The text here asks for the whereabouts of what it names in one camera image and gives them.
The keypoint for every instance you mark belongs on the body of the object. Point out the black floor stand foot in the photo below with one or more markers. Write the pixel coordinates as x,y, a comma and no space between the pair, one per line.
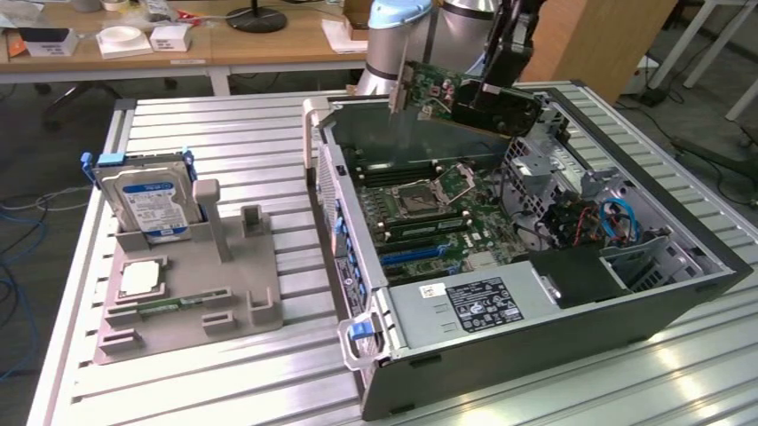
722,155

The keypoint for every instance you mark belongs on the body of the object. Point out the white box with black lid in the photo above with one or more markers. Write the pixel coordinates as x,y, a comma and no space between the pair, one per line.
49,46

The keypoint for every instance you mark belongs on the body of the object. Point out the silver metal disk bay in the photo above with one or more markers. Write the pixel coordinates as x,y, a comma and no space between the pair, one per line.
532,168

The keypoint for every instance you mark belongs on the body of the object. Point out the perforated metal drive cage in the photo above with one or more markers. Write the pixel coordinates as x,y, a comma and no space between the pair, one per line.
644,266

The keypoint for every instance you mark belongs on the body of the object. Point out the black power adapter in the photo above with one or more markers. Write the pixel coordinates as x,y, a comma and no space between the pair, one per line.
651,97

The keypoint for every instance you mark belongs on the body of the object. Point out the grey power supply unit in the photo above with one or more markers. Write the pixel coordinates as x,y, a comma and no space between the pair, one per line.
414,319

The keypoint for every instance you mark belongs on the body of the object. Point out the hard disk with blue carrier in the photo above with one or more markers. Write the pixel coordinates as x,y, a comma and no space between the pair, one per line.
153,204

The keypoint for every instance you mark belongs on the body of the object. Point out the silver chipset heatsink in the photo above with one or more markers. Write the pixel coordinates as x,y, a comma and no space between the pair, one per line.
486,262

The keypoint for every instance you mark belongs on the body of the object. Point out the silver CPU chip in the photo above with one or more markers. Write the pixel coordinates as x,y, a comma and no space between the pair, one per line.
140,277

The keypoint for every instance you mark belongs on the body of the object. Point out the grey cup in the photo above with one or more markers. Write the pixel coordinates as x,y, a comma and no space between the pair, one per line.
87,5

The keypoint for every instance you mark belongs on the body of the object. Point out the small white labelled box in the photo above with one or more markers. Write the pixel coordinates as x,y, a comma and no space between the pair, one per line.
171,39

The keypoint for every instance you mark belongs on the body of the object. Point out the beige tape roll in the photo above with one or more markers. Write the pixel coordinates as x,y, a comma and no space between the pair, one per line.
113,4

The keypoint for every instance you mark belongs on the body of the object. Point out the green graphics card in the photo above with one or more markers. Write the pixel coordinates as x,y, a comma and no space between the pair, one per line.
432,84

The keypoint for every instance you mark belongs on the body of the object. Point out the stack of white papers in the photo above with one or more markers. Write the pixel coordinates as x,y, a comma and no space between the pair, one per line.
343,42

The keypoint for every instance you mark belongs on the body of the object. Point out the brown cardboard box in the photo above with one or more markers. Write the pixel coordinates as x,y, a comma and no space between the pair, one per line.
355,13

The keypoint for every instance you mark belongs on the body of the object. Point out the black office chair base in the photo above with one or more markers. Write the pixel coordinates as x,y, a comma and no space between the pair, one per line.
65,100

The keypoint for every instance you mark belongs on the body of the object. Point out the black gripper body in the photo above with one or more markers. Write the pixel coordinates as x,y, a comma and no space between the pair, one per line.
520,5

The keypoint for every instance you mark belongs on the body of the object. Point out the blue expansion slot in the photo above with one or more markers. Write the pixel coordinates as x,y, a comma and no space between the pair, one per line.
408,255

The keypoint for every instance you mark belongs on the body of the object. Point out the CPU socket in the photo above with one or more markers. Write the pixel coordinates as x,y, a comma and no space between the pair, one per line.
418,199

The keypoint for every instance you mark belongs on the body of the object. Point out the dark installed RAM stick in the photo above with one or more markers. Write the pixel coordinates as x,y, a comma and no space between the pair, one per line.
426,227

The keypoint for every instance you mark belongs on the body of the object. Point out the green RAM stick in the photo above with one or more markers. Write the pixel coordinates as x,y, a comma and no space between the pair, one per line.
177,302

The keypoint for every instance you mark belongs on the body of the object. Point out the wooden desk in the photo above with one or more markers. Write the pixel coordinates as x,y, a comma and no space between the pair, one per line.
265,49

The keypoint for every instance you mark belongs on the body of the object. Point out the white frame table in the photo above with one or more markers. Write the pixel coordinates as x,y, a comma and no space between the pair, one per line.
690,80

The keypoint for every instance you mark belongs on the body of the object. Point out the wooden cabinet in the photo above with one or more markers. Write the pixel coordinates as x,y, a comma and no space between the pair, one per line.
592,44

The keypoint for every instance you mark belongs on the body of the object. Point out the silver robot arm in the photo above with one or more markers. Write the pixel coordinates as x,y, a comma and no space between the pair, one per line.
391,44

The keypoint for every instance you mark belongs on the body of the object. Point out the blue case release latch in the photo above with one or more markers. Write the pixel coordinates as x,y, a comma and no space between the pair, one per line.
358,332

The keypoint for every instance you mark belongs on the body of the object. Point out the black open PC case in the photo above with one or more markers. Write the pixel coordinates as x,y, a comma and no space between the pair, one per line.
532,364

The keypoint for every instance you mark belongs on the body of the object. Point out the black round lamp base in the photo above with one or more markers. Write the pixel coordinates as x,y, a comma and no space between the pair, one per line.
255,22

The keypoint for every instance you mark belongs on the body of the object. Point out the black plastic shroud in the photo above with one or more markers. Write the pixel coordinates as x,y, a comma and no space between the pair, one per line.
580,275

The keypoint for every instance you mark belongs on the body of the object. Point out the green motherboard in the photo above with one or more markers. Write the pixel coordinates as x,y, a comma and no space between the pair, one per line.
491,231

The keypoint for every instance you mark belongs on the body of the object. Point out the silver socket cover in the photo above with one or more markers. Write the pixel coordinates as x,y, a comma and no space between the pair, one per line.
459,182

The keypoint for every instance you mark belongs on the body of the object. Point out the grey parts rack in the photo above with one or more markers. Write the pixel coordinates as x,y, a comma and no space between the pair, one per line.
195,275

